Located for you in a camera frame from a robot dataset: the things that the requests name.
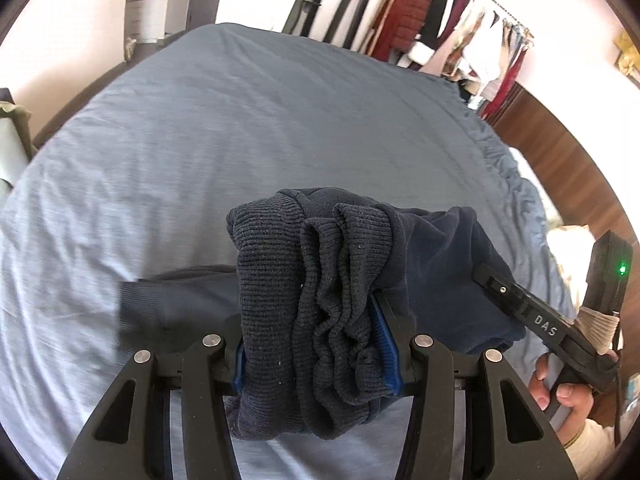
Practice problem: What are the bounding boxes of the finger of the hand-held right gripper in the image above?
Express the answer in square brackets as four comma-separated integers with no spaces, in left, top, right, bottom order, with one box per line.
[471,263,523,317]

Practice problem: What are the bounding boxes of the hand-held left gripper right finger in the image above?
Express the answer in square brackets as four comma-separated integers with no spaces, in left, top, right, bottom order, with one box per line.
[370,294,581,480]

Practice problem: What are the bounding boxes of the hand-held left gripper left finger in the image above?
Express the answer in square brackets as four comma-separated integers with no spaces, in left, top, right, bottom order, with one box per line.
[56,312,246,480]

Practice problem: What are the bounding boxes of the dark navy sweater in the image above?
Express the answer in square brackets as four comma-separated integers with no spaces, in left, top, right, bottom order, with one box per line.
[117,187,526,441]

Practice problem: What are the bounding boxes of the person's right hand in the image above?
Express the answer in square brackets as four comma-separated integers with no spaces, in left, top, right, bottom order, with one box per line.
[527,352,596,446]

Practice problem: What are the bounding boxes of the cream floral pillow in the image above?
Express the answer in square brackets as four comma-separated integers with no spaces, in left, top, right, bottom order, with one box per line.
[545,225,601,311]

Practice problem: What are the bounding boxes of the pale green pillow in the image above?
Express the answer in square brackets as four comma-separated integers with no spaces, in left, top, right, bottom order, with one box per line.
[509,146,561,226]

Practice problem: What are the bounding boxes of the wooden headboard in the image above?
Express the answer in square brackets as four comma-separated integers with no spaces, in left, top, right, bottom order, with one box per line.
[487,82,636,261]

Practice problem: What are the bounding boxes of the blue bed blanket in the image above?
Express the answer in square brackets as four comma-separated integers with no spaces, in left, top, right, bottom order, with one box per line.
[0,22,576,480]

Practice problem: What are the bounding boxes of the row of hanging clothes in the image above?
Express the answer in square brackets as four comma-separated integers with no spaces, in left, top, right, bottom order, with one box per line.
[362,0,536,121]

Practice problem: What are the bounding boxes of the olive green cloth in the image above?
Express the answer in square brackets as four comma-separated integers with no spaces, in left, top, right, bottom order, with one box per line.
[0,101,38,158]

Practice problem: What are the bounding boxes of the white cabinet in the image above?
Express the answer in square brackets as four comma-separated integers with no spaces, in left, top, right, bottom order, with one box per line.
[125,0,167,45]

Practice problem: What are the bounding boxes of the gold wall ornament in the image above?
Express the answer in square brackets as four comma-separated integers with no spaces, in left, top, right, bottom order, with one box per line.
[612,30,640,80]

